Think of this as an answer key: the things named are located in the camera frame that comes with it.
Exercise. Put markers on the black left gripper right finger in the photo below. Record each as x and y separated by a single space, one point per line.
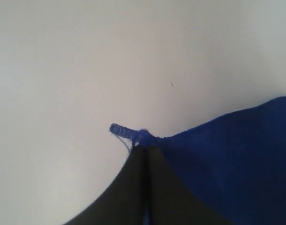
170 202

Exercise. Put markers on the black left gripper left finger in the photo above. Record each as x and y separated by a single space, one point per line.
123 202

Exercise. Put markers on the blue towel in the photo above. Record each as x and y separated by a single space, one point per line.
235 163

